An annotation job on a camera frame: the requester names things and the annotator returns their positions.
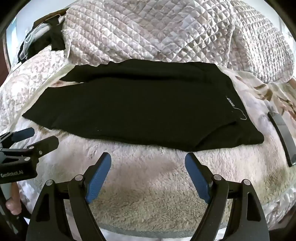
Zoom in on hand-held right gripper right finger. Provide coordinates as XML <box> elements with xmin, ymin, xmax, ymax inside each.
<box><xmin>184</xmin><ymin>152</ymin><xmax>269</xmax><ymax>241</ymax></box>

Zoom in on quilted grey-pink bedspread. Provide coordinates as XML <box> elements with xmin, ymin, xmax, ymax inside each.
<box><xmin>0</xmin><ymin>0</ymin><xmax>296</xmax><ymax>130</ymax></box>

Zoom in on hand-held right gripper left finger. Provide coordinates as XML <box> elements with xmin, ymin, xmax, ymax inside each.
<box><xmin>27</xmin><ymin>152</ymin><xmax>112</xmax><ymax>241</ymax></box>

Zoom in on person's left hand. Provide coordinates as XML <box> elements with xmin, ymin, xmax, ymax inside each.
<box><xmin>6</xmin><ymin>185</ymin><xmax>23</xmax><ymax>215</ymax></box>

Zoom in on white cloth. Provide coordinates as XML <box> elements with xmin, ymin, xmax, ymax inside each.
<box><xmin>20</xmin><ymin>20</ymin><xmax>64</xmax><ymax>58</ymax></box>

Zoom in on pile of black clothes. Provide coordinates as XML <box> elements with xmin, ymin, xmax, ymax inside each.
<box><xmin>18</xmin><ymin>8</ymin><xmax>70</xmax><ymax>63</ymax></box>

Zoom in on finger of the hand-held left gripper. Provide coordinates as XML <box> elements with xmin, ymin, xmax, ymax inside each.
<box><xmin>27</xmin><ymin>136</ymin><xmax>60</xmax><ymax>161</ymax></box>
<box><xmin>0</xmin><ymin>127</ymin><xmax>36</xmax><ymax>149</ymax></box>

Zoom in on cream floral fleece blanket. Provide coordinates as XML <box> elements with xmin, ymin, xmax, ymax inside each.
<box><xmin>9</xmin><ymin>62</ymin><xmax>296</xmax><ymax>234</ymax></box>

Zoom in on black pants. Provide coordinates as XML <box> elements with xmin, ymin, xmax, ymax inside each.
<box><xmin>21</xmin><ymin>59</ymin><xmax>265</xmax><ymax>152</ymax></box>

